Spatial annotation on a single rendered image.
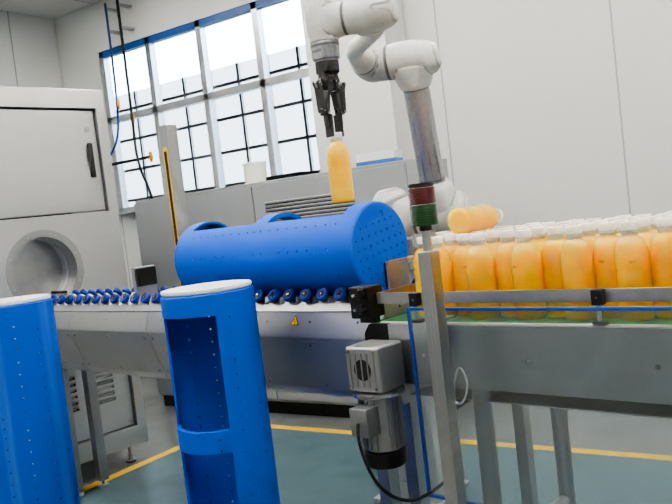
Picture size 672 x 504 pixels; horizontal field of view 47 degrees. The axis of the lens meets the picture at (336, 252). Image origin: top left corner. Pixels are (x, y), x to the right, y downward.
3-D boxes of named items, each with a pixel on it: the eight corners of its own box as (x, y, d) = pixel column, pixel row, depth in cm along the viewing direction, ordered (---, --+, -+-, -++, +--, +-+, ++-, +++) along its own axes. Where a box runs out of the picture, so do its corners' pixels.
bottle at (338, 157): (329, 203, 240) (322, 138, 239) (334, 203, 247) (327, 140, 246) (353, 200, 239) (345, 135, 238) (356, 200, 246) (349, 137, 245)
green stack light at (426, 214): (422, 225, 186) (419, 204, 185) (444, 223, 181) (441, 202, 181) (406, 227, 181) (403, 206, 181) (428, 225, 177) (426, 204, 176)
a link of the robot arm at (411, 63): (421, 226, 323) (473, 219, 317) (415, 240, 309) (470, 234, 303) (386, 41, 296) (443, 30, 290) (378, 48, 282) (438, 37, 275)
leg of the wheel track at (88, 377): (105, 483, 386) (88, 360, 382) (112, 485, 382) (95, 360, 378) (95, 487, 381) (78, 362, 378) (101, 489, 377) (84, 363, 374)
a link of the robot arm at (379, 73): (347, 46, 288) (382, 39, 283) (360, 58, 305) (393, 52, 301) (350, 80, 287) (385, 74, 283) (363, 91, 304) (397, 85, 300)
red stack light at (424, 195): (419, 204, 185) (417, 188, 185) (441, 202, 181) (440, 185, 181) (403, 206, 181) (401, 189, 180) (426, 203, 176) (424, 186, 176)
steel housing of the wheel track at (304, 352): (89, 358, 390) (80, 291, 388) (445, 386, 245) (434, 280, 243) (35, 371, 369) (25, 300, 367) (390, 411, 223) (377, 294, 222)
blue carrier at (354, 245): (240, 283, 309) (222, 214, 304) (416, 277, 250) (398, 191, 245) (184, 306, 288) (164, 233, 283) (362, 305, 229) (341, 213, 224)
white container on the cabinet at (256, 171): (255, 185, 511) (252, 163, 510) (273, 182, 502) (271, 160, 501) (239, 186, 498) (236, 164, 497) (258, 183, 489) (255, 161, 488)
